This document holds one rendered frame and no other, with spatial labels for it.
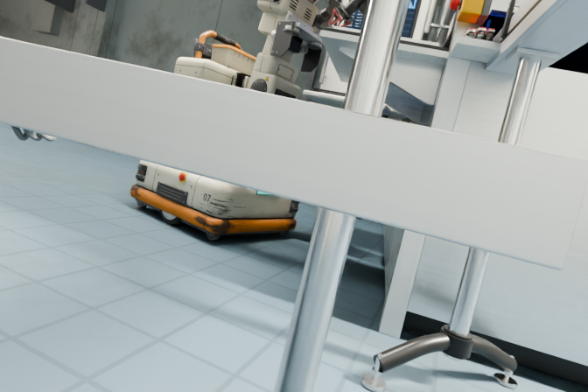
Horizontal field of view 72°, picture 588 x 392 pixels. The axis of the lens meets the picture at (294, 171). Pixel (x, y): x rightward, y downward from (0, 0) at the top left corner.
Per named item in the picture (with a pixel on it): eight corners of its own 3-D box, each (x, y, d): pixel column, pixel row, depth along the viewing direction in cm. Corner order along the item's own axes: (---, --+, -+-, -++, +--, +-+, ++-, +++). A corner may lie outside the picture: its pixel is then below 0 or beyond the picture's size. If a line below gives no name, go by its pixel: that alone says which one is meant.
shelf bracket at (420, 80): (432, 106, 134) (442, 67, 134) (433, 105, 131) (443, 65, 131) (332, 86, 141) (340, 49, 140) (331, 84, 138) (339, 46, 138)
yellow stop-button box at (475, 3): (481, 24, 117) (487, 0, 117) (487, 16, 110) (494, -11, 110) (454, 20, 119) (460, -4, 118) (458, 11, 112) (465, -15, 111)
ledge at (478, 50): (498, 65, 117) (500, 58, 117) (513, 52, 105) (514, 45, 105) (448, 56, 120) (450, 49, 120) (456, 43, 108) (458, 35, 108)
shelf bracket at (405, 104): (418, 122, 183) (425, 94, 182) (419, 122, 180) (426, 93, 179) (345, 107, 190) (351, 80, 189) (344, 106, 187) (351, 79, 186)
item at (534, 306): (512, 267, 307) (542, 153, 302) (762, 455, 105) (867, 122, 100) (380, 231, 328) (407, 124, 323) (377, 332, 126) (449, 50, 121)
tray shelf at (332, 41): (441, 101, 189) (442, 97, 189) (475, 63, 121) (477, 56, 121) (340, 81, 199) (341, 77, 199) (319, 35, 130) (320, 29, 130)
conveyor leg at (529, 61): (466, 353, 106) (544, 63, 102) (474, 370, 97) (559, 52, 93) (431, 342, 108) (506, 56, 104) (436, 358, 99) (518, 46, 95)
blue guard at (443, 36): (412, 108, 316) (418, 86, 315) (458, 18, 126) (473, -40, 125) (411, 108, 316) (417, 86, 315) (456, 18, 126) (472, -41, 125)
